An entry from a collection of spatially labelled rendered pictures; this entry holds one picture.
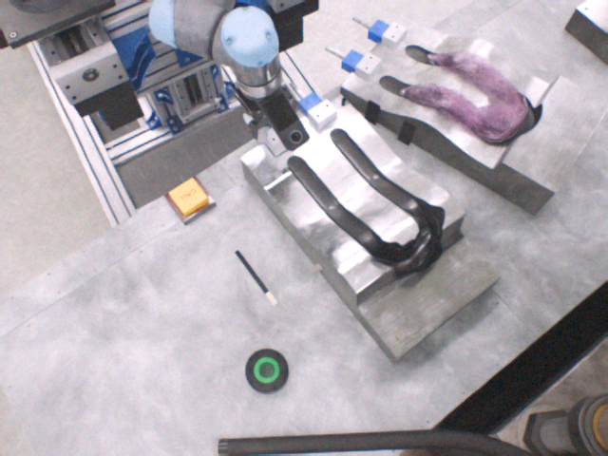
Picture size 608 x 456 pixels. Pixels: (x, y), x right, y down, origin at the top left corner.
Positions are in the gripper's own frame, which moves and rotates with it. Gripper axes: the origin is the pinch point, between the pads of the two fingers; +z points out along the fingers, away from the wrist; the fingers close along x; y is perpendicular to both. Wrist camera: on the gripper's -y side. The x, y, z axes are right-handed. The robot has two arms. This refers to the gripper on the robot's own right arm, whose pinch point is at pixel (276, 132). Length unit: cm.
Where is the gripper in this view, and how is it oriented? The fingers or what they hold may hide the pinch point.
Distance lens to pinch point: 113.0
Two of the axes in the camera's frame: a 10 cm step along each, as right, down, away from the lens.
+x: -8.0, 5.9, -0.8
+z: 0.5, 2.0, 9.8
